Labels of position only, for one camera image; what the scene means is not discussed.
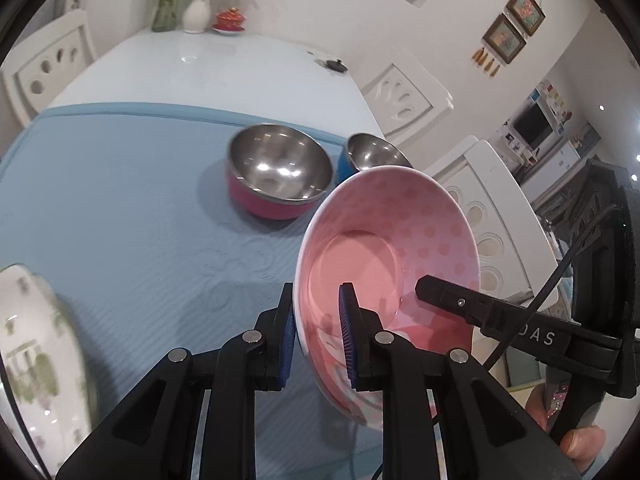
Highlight cluttered background shelf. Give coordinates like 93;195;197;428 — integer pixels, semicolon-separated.
500;80;603;176

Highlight blue steel bowl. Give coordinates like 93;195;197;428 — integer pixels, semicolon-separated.
336;132;413;188

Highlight hanging yellow tassels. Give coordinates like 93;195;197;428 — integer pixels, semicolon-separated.
471;47;501;79

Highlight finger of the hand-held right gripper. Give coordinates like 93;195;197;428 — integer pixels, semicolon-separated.
415;274;521;336

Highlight person's right hand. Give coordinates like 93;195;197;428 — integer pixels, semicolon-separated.
525;382;607;476

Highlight light blue quilted mat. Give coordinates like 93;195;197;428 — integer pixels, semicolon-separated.
0;102;391;480

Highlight pink polka dot bowl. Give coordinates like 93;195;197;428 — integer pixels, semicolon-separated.
294;166;482;428

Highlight white plate with green print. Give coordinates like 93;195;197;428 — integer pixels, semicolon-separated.
0;262;98;466

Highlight small framed wall picture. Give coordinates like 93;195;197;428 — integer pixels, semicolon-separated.
505;0;547;37
482;13;527;65

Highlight pink steel bowl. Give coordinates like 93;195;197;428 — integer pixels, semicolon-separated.
226;124;335;221

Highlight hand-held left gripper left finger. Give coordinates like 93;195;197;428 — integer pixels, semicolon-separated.
55;282;297;480

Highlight white carved chair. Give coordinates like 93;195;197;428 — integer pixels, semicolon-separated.
0;9;98;133
425;136;563;321
360;62;455;147

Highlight red lidded cup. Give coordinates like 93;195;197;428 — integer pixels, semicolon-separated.
212;7;247;34

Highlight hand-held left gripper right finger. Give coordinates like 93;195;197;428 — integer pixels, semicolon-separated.
338;282;583;480

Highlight black cable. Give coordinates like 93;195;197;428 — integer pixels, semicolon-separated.
480;205;621;368

